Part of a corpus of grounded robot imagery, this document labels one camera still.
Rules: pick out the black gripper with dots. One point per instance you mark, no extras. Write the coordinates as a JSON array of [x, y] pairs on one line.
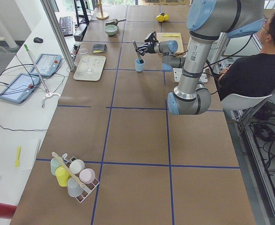
[[152, 47]]

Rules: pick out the steel muddler black tip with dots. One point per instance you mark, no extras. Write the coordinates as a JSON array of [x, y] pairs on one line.
[[137, 51]]

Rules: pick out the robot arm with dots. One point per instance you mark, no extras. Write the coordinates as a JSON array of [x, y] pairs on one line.
[[207, 19]]

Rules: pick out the light blue plastic cup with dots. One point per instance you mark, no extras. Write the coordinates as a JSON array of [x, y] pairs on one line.
[[139, 65]]

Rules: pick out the yellow lemon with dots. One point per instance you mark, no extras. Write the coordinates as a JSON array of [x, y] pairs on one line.
[[162, 17]]

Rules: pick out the wooden cup stand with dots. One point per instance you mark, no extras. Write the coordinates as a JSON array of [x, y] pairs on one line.
[[101, 15]]

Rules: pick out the white cup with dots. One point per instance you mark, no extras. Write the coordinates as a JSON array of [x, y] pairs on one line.
[[77, 166]]

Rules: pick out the pink cup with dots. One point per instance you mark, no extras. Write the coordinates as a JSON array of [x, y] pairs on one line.
[[87, 175]]

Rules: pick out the mint green cup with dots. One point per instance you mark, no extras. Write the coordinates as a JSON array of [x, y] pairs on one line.
[[54, 164]]

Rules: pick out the yellow cup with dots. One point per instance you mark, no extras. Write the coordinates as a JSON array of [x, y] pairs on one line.
[[62, 176]]

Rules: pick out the grey blue cup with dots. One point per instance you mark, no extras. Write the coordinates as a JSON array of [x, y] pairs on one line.
[[73, 188]]

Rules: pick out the yellow plastic knife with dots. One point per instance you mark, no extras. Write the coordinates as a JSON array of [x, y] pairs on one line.
[[170, 35]]

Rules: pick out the green bowl of ice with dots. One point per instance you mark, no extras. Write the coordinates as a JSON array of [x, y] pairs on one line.
[[111, 29]]

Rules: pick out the steel ice scoop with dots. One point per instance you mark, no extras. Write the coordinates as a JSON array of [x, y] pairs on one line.
[[114, 21]]

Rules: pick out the grey yellow folded cloth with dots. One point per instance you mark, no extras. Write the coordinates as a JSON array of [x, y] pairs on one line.
[[99, 48]]

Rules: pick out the cream bear tray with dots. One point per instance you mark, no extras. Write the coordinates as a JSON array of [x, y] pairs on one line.
[[96, 63]]

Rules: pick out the clear wine glass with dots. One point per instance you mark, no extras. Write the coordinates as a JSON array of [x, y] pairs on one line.
[[85, 58]]

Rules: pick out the black keyboard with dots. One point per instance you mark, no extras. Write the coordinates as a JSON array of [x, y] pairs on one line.
[[66, 25]]

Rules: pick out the far teach pendant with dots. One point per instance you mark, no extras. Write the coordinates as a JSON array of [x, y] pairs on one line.
[[48, 64]]

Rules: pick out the teach pendant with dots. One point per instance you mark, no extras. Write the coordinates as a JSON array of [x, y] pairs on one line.
[[48, 64], [20, 88]]

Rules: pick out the white office chair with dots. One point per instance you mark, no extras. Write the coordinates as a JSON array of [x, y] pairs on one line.
[[250, 105]]

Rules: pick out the black computer mouse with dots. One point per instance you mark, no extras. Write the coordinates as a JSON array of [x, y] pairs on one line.
[[38, 40]]

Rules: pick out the seated person black shirt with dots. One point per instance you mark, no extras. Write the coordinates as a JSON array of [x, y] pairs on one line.
[[252, 76]]

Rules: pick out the near teach pendant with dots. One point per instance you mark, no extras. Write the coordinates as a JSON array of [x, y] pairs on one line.
[[20, 88]]

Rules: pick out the yellow plastic spoon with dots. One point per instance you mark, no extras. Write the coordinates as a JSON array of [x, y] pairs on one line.
[[17, 159]]

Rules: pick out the aluminium frame post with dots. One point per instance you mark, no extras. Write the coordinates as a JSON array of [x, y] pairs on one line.
[[49, 11]]

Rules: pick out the white wire cup rack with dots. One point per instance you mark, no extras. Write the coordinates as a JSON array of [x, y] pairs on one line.
[[87, 188]]

